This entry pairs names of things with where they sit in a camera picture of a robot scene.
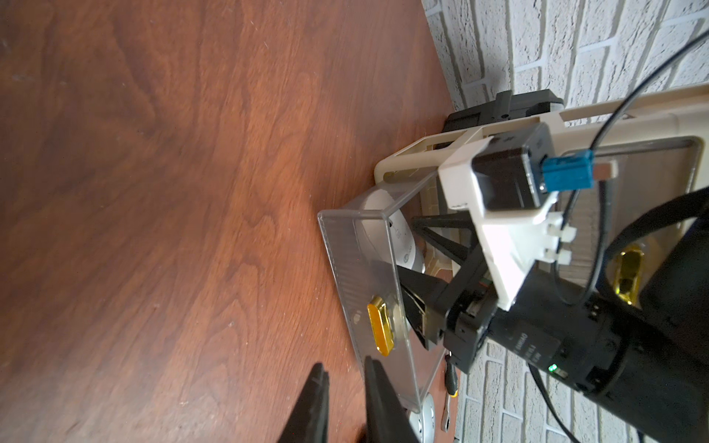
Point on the black plastic toolbox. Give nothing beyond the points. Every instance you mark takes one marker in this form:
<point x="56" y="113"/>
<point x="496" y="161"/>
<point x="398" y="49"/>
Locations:
<point x="505" y="107"/>

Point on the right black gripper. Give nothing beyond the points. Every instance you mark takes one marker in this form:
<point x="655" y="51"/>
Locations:
<point x="475" y="314"/>

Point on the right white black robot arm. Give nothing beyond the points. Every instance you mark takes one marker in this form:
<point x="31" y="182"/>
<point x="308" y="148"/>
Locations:
<point x="646" y="364"/>

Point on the beige drawer organizer cabinet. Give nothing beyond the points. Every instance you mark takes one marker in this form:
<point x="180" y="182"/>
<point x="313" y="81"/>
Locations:
<point x="661" y="146"/>

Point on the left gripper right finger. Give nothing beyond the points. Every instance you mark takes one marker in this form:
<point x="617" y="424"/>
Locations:
<point x="386" y="418"/>

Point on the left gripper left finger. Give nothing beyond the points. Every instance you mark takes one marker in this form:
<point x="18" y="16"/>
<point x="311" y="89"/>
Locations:
<point x="309" y="420"/>

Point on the clear bottom drawer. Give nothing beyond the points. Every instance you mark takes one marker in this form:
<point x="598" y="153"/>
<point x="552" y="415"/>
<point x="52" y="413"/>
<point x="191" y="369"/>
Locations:
<point x="369" y="290"/>

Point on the silver combination wrench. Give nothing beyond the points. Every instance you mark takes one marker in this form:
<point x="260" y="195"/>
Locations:
<point x="446" y="414"/>

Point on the white computer mouse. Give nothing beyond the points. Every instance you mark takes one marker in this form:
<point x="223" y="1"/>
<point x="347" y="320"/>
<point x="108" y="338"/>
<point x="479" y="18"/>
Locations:
<point x="375" y="242"/>

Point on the black yellow screwdriver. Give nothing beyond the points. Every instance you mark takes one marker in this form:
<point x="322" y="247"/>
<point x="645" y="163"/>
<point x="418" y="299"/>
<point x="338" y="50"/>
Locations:
<point x="451" y="377"/>

